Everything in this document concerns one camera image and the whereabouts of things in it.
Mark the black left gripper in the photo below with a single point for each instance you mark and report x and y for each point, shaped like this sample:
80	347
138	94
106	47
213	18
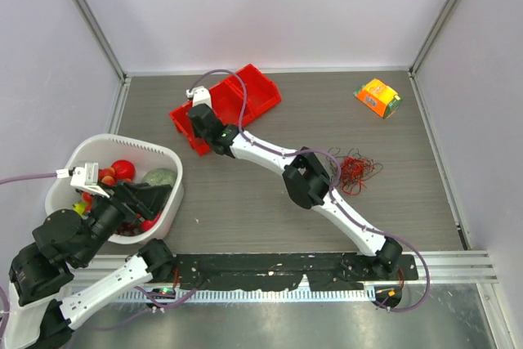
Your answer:
139	200

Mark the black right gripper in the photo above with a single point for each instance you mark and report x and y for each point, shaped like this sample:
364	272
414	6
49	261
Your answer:
208	107

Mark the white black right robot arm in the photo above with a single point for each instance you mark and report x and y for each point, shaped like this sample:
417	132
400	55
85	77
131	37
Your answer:
307	182

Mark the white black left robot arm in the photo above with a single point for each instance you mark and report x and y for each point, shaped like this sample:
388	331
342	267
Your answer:
41	314

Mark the green melon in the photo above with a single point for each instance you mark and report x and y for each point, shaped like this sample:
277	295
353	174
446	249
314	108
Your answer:
160	177

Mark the red apple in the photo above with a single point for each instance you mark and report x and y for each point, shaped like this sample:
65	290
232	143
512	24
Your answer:
123	169

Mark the white plastic basket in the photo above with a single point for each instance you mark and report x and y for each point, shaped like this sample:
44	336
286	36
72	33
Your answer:
105	149

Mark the yellow green pear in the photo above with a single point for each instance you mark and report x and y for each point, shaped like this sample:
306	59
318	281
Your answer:
82	208

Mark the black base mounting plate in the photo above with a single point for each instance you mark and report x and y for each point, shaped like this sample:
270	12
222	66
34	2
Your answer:
275	272

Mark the orange green carton box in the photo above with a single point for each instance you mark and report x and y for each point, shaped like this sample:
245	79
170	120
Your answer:
382	99

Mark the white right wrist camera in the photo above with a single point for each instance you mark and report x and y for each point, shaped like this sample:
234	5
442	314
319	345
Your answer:
199	96

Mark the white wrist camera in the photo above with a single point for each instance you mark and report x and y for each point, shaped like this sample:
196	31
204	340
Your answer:
199	96
84	178

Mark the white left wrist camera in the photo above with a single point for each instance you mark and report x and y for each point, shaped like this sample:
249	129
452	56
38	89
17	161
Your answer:
84	178

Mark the white slotted cable duct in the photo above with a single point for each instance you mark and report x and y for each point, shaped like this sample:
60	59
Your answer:
301	294

